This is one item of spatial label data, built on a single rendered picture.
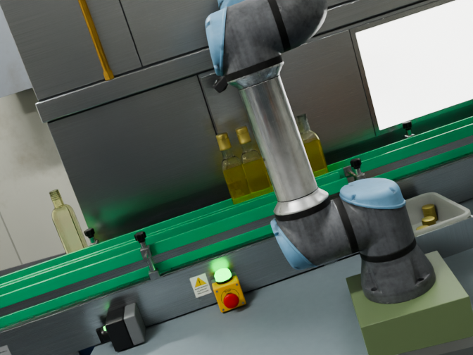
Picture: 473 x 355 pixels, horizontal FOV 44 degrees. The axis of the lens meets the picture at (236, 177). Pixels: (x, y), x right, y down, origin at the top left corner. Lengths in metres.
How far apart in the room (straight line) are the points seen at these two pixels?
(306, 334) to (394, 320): 0.25
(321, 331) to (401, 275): 0.25
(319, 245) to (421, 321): 0.24
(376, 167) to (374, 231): 0.58
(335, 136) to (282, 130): 0.74
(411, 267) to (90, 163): 1.01
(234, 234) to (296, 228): 0.45
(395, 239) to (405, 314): 0.14
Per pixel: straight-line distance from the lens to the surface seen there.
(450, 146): 1.81
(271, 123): 1.11
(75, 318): 1.63
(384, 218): 1.16
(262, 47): 1.10
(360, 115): 1.86
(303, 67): 1.79
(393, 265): 1.20
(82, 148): 1.81
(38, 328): 1.66
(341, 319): 1.38
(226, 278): 1.53
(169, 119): 1.78
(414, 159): 1.77
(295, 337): 1.36
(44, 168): 4.84
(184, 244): 1.57
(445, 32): 1.95
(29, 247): 5.11
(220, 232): 1.56
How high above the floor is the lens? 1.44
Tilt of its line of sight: 14 degrees down
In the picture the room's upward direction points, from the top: 18 degrees counter-clockwise
